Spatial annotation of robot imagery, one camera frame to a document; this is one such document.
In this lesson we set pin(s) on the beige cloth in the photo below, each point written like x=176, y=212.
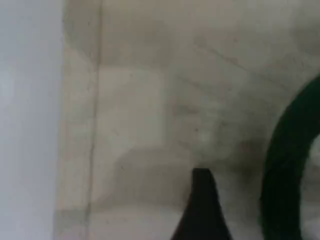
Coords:
x=150, y=75

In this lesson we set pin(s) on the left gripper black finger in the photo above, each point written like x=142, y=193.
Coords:
x=201, y=212

